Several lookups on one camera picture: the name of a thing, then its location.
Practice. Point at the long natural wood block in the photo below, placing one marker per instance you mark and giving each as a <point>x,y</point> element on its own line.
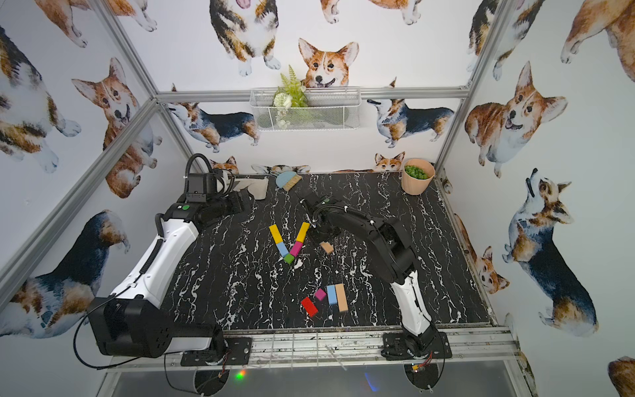
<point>328,248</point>

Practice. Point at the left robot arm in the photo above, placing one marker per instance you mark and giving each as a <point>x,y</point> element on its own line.
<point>131,322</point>

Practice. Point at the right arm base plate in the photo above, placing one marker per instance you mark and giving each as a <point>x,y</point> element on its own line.
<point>404,346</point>

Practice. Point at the pink pot with greens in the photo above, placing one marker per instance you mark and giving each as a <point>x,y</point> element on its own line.
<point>417,174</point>

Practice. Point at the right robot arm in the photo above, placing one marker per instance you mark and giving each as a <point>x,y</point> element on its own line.
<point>392,258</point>

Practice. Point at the green fern plant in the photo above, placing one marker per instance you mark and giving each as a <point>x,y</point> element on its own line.
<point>290,102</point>

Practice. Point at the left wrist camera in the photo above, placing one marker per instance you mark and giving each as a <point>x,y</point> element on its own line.
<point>202,187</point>

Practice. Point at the small magenta block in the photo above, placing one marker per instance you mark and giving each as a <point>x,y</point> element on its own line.
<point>320,294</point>

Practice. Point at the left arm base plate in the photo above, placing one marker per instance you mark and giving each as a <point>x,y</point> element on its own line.
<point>233,351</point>

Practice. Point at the light blue rectangular block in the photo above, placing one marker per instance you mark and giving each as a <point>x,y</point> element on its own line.
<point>332,295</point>

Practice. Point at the small light blue block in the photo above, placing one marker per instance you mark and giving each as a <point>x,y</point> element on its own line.
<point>283,251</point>

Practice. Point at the beige work glove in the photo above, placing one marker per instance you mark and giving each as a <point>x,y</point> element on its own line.
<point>257,188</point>

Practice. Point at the long yellow block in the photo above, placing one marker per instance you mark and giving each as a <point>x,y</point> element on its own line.
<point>303,232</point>

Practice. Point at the white wire basket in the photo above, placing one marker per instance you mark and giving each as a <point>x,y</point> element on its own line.
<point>313,109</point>

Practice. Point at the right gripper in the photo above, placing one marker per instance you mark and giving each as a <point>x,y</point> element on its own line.
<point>332,233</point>

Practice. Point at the red block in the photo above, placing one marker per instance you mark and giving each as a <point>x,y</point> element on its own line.
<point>309,306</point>

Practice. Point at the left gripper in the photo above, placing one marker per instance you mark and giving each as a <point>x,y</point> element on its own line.
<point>243,201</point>

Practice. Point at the magenta rectangular block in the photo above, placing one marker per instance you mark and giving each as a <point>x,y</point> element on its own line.
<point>296,249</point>

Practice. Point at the short yellow block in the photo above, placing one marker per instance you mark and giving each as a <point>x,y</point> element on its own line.
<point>275,234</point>

